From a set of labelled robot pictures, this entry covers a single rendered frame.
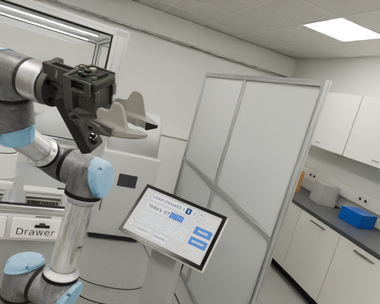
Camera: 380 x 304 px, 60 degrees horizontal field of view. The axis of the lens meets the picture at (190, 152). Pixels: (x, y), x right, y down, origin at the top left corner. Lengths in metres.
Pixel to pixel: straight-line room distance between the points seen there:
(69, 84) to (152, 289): 1.59
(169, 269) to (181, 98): 3.63
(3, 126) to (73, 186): 0.38
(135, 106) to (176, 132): 4.60
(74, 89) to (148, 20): 4.53
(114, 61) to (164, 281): 1.22
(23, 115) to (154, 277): 1.43
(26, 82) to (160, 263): 1.46
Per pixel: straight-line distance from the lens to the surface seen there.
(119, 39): 1.79
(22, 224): 1.94
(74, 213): 1.09
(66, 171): 1.06
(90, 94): 0.55
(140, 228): 1.84
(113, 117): 0.54
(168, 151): 5.27
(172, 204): 1.85
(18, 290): 1.28
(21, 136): 0.74
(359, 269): 3.42
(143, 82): 5.03
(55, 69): 0.61
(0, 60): 0.69
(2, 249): 2.04
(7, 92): 0.70
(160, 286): 1.98
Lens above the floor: 1.77
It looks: 10 degrees down
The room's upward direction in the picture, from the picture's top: 15 degrees clockwise
